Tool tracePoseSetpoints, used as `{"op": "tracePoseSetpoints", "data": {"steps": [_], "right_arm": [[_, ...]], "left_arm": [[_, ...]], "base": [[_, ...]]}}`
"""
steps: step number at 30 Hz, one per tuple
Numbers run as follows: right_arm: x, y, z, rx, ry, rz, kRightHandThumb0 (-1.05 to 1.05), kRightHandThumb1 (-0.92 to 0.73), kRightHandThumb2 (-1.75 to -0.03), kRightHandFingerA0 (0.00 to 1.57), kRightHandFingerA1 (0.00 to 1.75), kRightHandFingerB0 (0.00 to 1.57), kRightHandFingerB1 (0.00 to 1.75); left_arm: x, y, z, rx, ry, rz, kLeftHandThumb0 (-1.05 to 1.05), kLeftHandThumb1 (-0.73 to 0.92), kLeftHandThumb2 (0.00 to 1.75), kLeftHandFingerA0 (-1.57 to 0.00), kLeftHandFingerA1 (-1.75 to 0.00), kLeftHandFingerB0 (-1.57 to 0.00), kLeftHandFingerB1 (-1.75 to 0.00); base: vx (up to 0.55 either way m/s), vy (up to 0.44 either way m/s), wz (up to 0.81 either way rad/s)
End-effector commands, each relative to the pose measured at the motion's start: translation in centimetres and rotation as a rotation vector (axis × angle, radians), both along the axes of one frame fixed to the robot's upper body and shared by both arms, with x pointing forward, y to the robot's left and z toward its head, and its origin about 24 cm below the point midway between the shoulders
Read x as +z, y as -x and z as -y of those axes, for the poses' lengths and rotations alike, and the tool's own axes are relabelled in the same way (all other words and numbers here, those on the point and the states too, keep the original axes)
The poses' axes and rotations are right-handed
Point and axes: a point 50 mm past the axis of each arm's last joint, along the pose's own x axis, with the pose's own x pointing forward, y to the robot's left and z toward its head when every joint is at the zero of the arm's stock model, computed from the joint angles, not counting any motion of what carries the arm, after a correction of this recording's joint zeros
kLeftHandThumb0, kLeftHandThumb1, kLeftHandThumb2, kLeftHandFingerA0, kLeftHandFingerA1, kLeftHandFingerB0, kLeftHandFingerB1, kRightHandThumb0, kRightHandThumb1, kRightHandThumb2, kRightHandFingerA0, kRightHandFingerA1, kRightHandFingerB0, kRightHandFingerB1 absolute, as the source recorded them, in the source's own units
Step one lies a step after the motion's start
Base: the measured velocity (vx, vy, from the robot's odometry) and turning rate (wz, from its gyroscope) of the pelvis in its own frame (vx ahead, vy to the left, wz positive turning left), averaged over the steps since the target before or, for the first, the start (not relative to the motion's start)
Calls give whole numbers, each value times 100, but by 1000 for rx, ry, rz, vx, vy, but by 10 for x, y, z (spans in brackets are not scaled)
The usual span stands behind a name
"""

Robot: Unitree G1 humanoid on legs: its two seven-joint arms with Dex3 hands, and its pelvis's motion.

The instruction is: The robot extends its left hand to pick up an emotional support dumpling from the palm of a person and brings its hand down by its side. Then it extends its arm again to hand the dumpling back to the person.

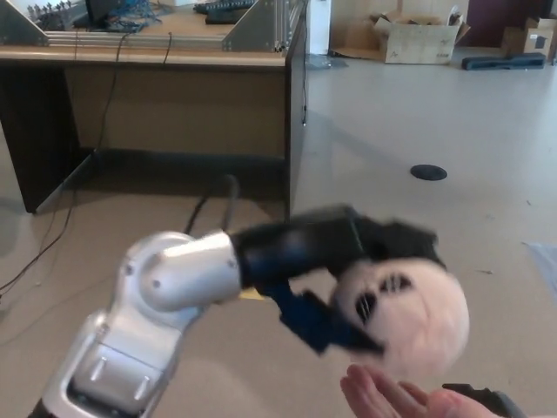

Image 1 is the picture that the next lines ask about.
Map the person's bare hand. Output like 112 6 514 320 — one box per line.
339 364 497 418

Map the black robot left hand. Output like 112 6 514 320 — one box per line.
230 203 447 356

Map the pink plush dumpling with sunglasses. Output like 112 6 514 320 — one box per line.
332 256 471 380

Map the dark sleeve cuff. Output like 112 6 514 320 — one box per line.
442 382 524 418

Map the black round floor cover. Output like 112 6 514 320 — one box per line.
410 164 448 181

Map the crumpled clear plastic bag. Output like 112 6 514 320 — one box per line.
306 54 349 71

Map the wooden desk with dark panels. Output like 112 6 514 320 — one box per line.
0 0 308 219

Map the clear plastic sheet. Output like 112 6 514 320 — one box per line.
521 241 557 297

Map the flat cardboard sheet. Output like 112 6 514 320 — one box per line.
329 17 388 61

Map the large open cardboard box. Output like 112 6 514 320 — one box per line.
369 10 471 65

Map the black keyboard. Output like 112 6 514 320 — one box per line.
205 10 245 25
193 0 257 15

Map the dark maroon door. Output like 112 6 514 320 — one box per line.
467 0 550 48

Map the black monitor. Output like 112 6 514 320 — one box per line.
71 0 130 28

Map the small cardboard box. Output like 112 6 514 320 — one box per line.
500 17 557 60

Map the black robot wrist cable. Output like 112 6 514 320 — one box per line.
185 174 241 239

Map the black cable with plug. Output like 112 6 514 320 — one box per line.
299 56 308 128

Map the aluminium profile frame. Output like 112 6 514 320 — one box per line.
0 0 302 54

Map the long black power cable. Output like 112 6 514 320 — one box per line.
0 33 131 293

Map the blue cable tangle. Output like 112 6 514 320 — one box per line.
106 0 158 32

